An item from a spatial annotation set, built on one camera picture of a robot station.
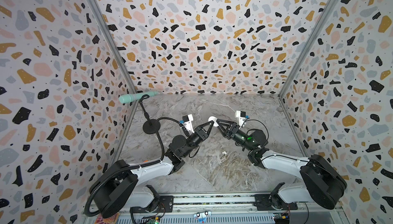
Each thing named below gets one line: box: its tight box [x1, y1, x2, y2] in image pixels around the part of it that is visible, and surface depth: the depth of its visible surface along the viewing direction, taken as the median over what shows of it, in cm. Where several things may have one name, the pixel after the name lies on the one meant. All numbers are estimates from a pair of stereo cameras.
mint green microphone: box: [118, 91, 159, 104], surface depth 76 cm
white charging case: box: [207, 116, 220, 127], surface depth 73 cm
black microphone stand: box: [138, 94, 161, 135], surface depth 102 cm
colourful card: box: [94, 212, 121, 224], surface depth 69 cm
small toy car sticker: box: [193, 210, 212, 224], surface depth 70 cm
